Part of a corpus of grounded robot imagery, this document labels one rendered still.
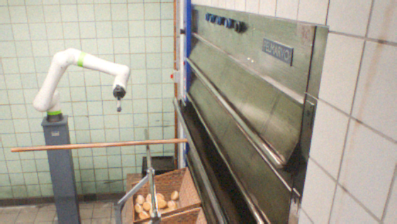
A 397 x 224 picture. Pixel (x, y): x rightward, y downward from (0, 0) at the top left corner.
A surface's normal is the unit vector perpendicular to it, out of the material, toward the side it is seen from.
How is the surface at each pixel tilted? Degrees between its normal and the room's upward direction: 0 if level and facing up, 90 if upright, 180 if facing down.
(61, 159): 90
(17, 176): 90
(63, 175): 90
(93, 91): 90
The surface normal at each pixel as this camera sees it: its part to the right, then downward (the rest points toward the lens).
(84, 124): 0.09, 0.40
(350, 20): -1.00, 0.05
